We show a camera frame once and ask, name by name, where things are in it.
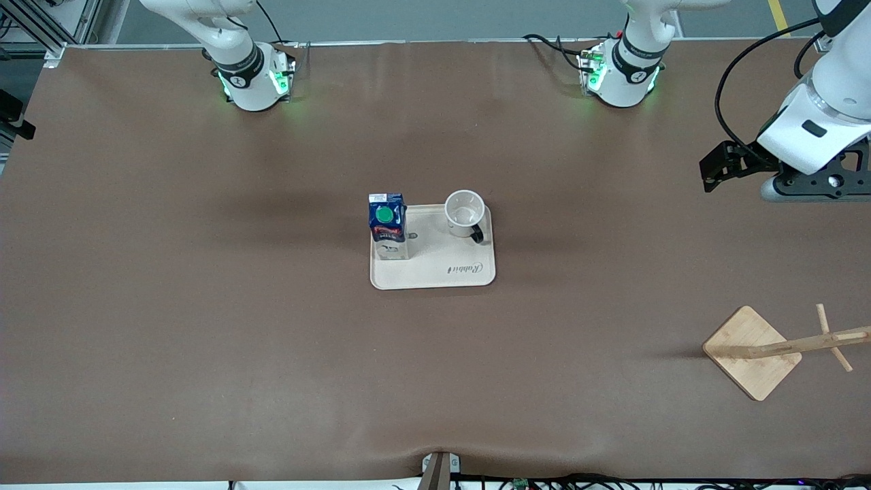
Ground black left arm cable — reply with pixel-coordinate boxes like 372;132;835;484
714;17;828;163

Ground grey metal clamp bracket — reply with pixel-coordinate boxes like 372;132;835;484
416;451;461;490

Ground wooden mug stand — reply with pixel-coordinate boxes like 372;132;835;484
702;304;871;402

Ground white smiley mug black handle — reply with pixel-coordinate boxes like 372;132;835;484
444;190;488;245

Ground thin black base cable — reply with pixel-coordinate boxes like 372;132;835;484
255;0;303;50

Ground black base power cables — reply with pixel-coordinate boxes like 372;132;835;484
523;33;599;72

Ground aluminium frame profile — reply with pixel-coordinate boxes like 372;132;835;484
0;0;103;69

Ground blue milk carton green cap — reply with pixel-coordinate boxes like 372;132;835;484
368;193;410;261

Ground beige plastic tray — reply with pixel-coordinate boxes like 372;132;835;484
369;203;496;291

